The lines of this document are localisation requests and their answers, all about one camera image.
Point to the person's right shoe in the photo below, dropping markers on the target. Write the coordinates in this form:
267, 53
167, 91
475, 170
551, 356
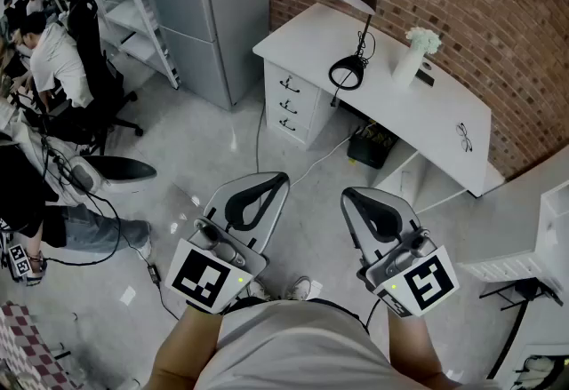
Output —
298, 288

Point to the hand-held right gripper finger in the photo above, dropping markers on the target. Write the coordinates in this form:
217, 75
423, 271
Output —
402, 217
358, 228

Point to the black office chair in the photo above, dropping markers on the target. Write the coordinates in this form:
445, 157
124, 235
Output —
98, 81

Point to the person's left shoe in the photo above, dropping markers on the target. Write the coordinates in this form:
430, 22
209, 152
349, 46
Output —
258, 290

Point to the white cabinet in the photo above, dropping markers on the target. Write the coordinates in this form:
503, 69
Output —
524, 237

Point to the person's black trousers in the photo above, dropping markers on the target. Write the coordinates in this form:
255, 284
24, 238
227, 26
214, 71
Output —
249, 303

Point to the black box with yellow contents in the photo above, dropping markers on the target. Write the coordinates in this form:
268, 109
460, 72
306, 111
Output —
371, 148

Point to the person's shoe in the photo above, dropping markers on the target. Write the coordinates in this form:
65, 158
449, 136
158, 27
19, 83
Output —
298, 288
258, 290

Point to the white desk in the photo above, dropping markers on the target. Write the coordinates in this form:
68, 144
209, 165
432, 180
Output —
400, 106

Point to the white vase with white flowers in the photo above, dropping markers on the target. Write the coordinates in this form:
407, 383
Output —
406, 64

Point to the small black device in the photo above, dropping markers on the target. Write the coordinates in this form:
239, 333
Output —
426, 75

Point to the black folding stand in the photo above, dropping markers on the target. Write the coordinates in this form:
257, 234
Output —
520, 290

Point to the white shelving rack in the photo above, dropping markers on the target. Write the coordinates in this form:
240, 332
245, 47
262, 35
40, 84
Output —
133, 19

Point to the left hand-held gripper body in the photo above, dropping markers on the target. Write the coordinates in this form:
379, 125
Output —
200, 277

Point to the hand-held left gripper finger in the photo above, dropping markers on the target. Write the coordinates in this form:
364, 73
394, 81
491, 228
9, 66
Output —
220, 206
269, 224

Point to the person's right forearm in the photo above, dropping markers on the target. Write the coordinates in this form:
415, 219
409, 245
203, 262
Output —
413, 348

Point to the red checkered cloth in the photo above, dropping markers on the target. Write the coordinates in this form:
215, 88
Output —
26, 344

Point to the person's left forearm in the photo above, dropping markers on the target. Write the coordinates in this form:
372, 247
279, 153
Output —
186, 352

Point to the grey refrigerator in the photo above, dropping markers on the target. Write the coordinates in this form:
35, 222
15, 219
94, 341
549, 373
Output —
209, 15

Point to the white paper sheet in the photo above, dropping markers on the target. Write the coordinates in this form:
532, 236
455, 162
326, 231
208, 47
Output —
127, 296

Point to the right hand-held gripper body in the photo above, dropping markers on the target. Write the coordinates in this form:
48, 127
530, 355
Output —
427, 281

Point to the person's white shirt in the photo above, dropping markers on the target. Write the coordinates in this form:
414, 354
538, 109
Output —
293, 348

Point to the black eyeglasses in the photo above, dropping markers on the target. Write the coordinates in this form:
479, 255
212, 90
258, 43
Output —
464, 137

